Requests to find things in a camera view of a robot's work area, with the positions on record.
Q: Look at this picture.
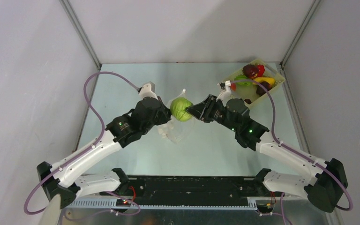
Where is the green toy pepper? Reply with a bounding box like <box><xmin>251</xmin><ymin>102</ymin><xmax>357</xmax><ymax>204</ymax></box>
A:
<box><xmin>234</xmin><ymin>75</ymin><xmax>253</xmax><ymax>86</ymax></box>

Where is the orange red toy fruit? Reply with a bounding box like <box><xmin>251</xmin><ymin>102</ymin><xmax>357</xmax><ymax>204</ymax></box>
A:
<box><xmin>230</xmin><ymin>83</ymin><xmax>237</xmax><ymax>91</ymax></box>

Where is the dark red toy fruit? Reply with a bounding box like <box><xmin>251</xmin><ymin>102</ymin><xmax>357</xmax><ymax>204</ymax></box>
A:
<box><xmin>242</xmin><ymin>64</ymin><xmax>259</xmax><ymax>79</ymax></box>

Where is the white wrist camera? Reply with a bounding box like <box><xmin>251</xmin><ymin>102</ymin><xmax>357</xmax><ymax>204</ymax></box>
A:
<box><xmin>217</xmin><ymin>81</ymin><xmax>233</xmax><ymax>104</ymax></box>
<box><xmin>138</xmin><ymin>82</ymin><xmax>158</xmax><ymax>99</ymax></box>

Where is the dark purple toy fruit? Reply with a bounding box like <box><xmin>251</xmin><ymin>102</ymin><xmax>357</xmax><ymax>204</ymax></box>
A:
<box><xmin>256</xmin><ymin>82</ymin><xmax>272</xmax><ymax>97</ymax></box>

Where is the clear zip top bag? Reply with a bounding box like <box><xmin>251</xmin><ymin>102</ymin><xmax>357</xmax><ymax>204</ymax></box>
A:
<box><xmin>157</xmin><ymin>89</ymin><xmax>195</xmax><ymax>143</ymax></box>

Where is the green toy cabbage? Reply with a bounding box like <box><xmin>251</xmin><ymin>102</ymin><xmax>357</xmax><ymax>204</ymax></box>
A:
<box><xmin>170</xmin><ymin>97</ymin><xmax>193</xmax><ymax>122</ymax></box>

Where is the red toy pepper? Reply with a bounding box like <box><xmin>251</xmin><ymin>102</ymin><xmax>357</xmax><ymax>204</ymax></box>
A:
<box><xmin>256</xmin><ymin>64</ymin><xmax>265</xmax><ymax>77</ymax></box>

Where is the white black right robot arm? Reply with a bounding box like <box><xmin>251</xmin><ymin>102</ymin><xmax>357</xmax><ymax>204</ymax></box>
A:
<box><xmin>186</xmin><ymin>95</ymin><xmax>348</xmax><ymax>213</ymax></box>

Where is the yellow toy banana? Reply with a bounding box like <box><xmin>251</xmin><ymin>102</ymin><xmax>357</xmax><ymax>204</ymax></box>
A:
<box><xmin>254</xmin><ymin>76</ymin><xmax>276</xmax><ymax>86</ymax></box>

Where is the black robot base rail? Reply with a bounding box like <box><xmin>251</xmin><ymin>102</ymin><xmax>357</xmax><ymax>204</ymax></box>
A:
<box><xmin>113</xmin><ymin>175</ymin><xmax>272</xmax><ymax>207</ymax></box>

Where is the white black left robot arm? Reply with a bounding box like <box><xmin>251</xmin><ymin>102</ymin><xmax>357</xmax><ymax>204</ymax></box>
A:
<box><xmin>37</xmin><ymin>97</ymin><xmax>171</xmax><ymax>209</ymax></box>

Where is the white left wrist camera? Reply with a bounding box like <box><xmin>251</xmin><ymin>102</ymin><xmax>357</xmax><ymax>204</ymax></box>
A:
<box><xmin>138</xmin><ymin>82</ymin><xmax>158</xmax><ymax>99</ymax></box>

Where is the cream perforated plastic basket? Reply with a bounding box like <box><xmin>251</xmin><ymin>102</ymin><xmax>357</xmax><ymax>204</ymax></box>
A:
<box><xmin>224</xmin><ymin>58</ymin><xmax>285</xmax><ymax>108</ymax></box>

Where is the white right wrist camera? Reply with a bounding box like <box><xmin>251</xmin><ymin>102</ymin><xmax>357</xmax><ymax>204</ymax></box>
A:
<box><xmin>217</xmin><ymin>81</ymin><xmax>233</xmax><ymax>104</ymax></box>

